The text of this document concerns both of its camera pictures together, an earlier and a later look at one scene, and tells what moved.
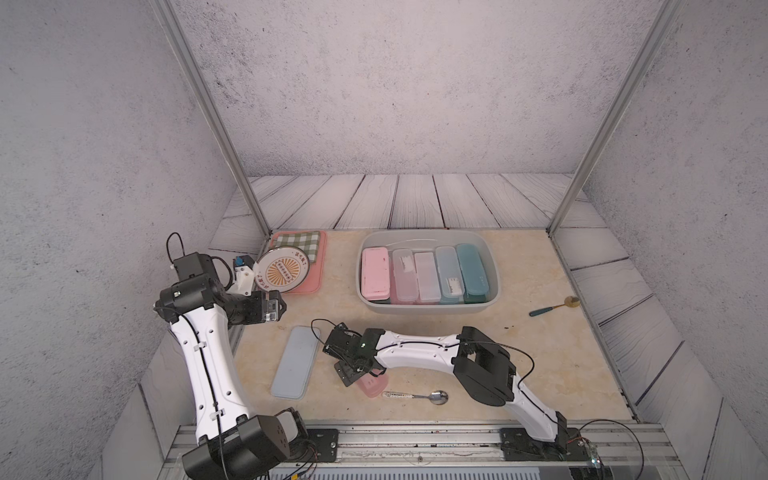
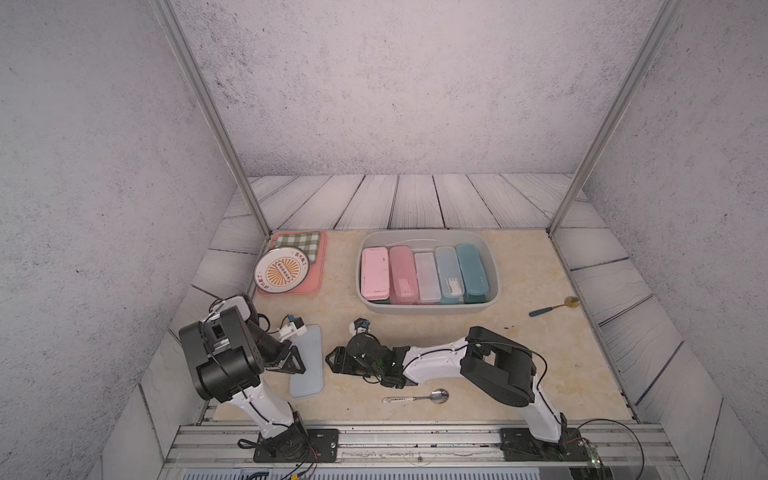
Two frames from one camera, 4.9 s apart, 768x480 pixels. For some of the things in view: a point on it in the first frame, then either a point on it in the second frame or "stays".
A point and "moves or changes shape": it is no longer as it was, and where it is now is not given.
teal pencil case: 473,274 stays
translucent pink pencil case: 428,285 stays
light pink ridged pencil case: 375,274 stays
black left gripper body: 249,308 -> 270,351
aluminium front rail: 617,452 stays
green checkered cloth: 305,240 stays
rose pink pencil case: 372,385 -> 404,288
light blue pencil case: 295,365 moves or changes shape
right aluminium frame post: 665,16 stays
